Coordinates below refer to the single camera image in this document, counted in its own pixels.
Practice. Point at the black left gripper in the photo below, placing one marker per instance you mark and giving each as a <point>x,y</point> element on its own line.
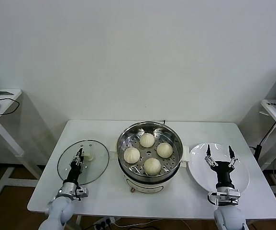
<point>75,173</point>

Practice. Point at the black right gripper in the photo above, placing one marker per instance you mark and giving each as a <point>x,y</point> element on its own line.
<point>224,175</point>

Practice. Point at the round glass pot lid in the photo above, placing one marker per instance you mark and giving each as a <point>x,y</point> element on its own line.
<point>90,157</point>

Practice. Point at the white steamed baozi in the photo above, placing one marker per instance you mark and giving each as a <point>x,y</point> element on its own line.
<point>164,150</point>
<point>147,140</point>
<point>152,166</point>
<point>131,155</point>

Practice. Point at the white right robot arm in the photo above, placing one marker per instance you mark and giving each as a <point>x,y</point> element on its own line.
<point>228,218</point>

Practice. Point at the stainless steel steamer basket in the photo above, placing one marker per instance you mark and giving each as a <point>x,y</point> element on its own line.
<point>128,136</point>

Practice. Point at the white round plate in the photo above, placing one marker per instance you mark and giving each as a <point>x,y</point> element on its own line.
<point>200,167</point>

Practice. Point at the white power strip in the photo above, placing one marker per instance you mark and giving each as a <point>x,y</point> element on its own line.
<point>104,222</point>

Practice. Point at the white electric cooker base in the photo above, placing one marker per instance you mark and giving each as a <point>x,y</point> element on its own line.
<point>147,187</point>

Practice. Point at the white side table with mouse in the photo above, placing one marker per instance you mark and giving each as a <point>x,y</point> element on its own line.
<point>1,106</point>

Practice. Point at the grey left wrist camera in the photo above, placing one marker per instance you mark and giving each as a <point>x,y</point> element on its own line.
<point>83,192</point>

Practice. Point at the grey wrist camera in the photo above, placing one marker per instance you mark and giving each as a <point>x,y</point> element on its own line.
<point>83,192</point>
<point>227,196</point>

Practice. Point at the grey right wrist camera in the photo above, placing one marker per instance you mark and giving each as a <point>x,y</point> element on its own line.
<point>227,196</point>

